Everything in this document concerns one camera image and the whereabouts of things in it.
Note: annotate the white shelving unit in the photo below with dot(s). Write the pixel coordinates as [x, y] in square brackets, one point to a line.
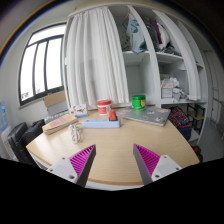
[146, 71]

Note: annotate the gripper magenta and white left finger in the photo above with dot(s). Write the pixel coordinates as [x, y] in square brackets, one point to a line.
[76, 168]

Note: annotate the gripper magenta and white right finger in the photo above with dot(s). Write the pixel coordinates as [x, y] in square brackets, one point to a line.
[153, 167]

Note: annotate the black metal rack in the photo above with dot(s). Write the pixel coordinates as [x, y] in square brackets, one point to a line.
[196, 114]

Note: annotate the white curtain left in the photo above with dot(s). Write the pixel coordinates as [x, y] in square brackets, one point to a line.
[94, 59]

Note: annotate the cardboard box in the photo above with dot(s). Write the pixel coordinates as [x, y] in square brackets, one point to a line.
[55, 103]

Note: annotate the black office chair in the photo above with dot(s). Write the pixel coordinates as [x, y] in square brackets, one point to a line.
[21, 136]

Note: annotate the window with dark frame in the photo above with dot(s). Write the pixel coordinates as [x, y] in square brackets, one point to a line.
[40, 72]

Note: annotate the grey laptop with stickers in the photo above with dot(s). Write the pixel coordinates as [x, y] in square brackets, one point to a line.
[151, 115]

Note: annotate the green lidded jar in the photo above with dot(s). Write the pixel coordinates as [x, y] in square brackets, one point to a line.
[138, 102]

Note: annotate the colourful patterned bag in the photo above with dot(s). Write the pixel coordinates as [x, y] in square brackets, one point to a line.
[178, 118]

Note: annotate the light blue power strip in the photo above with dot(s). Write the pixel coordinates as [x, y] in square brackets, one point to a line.
[100, 123]

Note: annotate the tan notebook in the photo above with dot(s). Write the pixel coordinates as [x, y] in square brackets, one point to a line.
[59, 123]

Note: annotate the small white card box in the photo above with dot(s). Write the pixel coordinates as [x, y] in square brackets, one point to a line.
[80, 110]

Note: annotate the white box on shelf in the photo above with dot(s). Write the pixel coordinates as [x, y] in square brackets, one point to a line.
[167, 88]

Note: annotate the red lidded white jar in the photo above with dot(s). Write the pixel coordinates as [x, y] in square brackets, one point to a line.
[104, 106]

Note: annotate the pile of clothes on shelf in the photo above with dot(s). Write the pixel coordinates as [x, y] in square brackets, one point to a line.
[133, 38]

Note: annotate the orange charger plug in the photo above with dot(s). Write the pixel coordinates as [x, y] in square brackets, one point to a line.
[112, 116]

